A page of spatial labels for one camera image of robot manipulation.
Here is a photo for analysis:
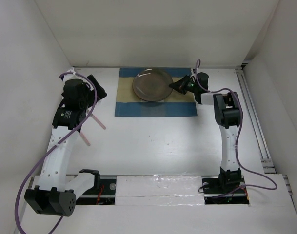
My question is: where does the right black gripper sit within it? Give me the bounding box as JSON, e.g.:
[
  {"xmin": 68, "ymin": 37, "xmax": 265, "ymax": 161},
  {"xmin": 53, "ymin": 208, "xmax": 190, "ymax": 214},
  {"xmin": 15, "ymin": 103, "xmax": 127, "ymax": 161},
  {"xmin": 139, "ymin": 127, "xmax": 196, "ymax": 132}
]
[{"xmin": 169, "ymin": 74, "xmax": 199, "ymax": 94}]

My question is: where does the pink handled knife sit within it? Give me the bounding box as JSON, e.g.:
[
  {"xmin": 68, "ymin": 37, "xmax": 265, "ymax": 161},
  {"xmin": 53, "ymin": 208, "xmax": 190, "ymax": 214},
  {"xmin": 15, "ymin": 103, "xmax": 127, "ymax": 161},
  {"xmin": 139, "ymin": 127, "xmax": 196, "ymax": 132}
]
[{"xmin": 90, "ymin": 114, "xmax": 106, "ymax": 130}]

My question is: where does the blue beige cloth placemat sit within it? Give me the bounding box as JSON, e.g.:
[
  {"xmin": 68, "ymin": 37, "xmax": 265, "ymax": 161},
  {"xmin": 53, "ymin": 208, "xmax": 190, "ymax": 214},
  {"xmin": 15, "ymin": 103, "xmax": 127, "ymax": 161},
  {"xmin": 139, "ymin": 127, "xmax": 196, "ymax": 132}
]
[{"xmin": 115, "ymin": 67, "xmax": 198, "ymax": 117}]

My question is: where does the dark olive round plate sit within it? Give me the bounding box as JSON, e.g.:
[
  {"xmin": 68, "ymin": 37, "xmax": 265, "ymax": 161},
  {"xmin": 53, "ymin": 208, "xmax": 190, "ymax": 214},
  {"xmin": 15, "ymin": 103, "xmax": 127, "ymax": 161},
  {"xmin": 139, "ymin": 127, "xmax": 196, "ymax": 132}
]
[{"xmin": 132, "ymin": 68, "xmax": 173, "ymax": 102}]

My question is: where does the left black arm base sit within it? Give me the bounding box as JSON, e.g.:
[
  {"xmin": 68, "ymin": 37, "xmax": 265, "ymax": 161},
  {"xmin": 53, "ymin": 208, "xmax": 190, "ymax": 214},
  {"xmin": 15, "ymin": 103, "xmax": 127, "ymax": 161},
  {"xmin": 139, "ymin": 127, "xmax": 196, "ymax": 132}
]
[{"xmin": 76, "ymin": 175, "xmax": 117, "ymax": 205}]

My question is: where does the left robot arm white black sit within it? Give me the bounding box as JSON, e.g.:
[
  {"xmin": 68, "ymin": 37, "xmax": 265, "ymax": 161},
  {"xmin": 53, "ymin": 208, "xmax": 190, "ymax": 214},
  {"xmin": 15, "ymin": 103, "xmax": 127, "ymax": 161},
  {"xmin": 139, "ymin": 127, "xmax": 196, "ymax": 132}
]
[{"xmin": 24, "ymin": 75, "xmax": 107, "ymax": 217}]

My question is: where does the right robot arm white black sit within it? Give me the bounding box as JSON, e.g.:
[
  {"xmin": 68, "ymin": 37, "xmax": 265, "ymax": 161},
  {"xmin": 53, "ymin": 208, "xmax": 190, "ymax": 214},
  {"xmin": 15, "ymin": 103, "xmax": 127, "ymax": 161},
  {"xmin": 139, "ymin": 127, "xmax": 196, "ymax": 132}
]
[{"xmin": 169, "ymin": 72, "xmax": 242, "ymax": 194}]

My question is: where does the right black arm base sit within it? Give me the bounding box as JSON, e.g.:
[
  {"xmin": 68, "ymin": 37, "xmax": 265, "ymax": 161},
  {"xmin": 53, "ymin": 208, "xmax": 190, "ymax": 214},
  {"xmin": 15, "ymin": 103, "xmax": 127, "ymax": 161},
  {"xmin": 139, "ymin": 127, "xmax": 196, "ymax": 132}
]
[{"xmin": 198, "ymin": 176, "xmax": 250, "ymax": 205}]

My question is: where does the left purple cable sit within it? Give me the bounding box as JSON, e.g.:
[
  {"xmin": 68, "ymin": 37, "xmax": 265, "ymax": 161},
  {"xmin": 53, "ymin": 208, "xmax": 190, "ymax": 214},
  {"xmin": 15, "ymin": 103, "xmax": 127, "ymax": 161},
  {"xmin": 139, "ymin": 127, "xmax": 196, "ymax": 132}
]
[{"xmin": 14, "ymin": 72, "xmax": 99, "ymax": 234}]

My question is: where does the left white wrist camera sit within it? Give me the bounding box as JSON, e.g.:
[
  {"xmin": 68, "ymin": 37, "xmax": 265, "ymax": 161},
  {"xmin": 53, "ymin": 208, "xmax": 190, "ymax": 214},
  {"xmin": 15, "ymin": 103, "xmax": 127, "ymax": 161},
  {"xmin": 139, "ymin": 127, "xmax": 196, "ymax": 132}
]
[{"xmin": 59, "ymin": 69, "xmax": 76, "ymax": 82}]

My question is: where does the pink handled fork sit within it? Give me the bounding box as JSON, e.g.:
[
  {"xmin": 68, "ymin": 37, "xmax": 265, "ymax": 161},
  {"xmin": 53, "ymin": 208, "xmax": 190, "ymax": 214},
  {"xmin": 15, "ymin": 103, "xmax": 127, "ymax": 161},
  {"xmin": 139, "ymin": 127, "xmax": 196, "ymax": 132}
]
[{"xmin": 79, "ymin": 131, "xmax": 91, "ymax": 146}]

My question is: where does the aluminium rail right side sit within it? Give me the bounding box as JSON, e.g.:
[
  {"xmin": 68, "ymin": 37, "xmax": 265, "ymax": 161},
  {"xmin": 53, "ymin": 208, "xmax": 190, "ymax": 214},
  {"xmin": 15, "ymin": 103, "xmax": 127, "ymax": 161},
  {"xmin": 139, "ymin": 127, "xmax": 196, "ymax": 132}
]
[{"xmin": 235, "ymin": 63, "xmax": 294, "ymax": 195}]

